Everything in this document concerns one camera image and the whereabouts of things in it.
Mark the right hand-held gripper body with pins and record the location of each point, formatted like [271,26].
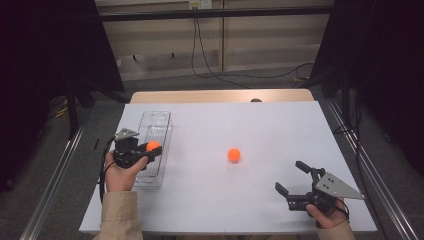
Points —
[333,188]

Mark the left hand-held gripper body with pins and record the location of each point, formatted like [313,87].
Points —
[125,153]

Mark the orange ball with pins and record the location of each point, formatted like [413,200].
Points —
[153,145]
[234,155]

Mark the clear plastic container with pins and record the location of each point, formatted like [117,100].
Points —
[156,126]

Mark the person's left hand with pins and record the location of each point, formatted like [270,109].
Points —
[120,178]

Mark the person's right hand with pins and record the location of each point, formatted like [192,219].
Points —
[330,218]

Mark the white table board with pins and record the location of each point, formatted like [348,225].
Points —
[250,193]

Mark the black stand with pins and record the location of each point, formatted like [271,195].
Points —
[71,110]
[345,100]

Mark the wooden table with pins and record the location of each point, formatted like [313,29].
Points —
[200,96]

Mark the black curtain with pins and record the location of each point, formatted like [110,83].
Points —
[383,50]
[33,66]

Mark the black horizontal bar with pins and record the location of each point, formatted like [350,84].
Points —
[233,13]

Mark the metal floor rail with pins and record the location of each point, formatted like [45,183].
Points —
[50,190]
[381,188]

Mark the white wall socket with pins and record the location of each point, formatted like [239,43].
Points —
[200,4]

